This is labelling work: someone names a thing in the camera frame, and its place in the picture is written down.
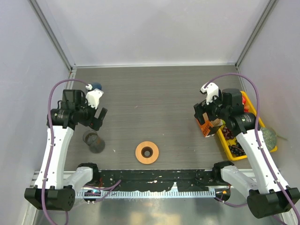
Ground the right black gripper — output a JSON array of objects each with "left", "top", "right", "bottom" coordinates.
[{"left": 194, "top": 90, "right": 230, "bottom": 125}]

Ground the blue plastic coffee dripper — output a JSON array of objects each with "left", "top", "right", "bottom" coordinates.
[{"left": 91, "top": 82, "right": 102, "bottom": 90}]

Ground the wooden dripper holder ring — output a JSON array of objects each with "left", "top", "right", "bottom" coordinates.
[{"left": 135, "top": 141, "right": 160, "bottom": 165}]

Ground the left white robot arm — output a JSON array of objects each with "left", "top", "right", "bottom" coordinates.
[{"left": 24, "top": 89, "right": 107, "bottom": 211}]

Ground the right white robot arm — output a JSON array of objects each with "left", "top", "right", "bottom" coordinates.
[{"left": 194, "top": 83, "right": 300, "bottom": 218}]

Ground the orange coffee filter box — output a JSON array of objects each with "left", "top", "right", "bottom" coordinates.
[{"left": 198, "top": 113, "right": 221, "bottom": 137}]

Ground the dark glass carafe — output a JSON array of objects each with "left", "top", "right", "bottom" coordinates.
[{"left": 82, "top": 130, "right": 105, "bottom": 154}]

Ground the red grape bunch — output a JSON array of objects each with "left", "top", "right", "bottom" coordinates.
[{"left": 222, "top": 127, "right": 234, "bottom": 140}]

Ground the yellow plastic tray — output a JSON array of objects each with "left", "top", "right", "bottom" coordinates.
[{"left": 217, "top": 91, "right": 278, "bottom": 161}]

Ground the dark grape bunch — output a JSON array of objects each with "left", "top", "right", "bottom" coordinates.
[{"left": 229, "top": 143, "right": 245, "bottom": 157}]

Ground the green netted melon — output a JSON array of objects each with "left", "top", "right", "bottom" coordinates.
[{"left": 261, "top": 127, "right": 277, "bottom": 151}]

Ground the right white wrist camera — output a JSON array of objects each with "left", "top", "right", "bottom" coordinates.
[{"left": 200, "top": 82, "right": 219, "bottom": 105}]

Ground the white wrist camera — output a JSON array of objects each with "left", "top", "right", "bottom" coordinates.
[
  {"left": 85, "top": 84, "right": 104, "bottom": 109},
  {"left": 200, "top": 82, "right": 219, "bottom": 105}
]

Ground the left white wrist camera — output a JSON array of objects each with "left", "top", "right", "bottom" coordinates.
[{"left": 85, "top": 84, "right": 104, "bottom": 109}]

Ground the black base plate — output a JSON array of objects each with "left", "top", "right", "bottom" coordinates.
[{"left": 87, "top": 169, "right": 228, "bottom": 192}]

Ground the slotted cable duct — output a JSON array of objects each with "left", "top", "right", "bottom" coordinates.
[{"left": 75, "top": 189, "right": 216, "bottom": 199}]

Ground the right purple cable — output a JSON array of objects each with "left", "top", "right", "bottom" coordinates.
[{"left": 203, "top": 72, "right": 300, "bottom": 219}]

